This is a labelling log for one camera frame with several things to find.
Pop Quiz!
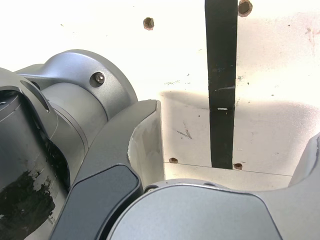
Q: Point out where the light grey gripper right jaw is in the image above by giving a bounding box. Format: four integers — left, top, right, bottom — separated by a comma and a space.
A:
106, 132, 320, 240

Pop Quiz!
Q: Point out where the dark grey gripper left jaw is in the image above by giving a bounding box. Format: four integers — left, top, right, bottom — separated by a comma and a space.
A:
49, 99, 166, 240

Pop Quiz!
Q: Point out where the black tape strip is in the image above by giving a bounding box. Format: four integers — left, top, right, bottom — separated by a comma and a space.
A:
204, 0, 238, 170

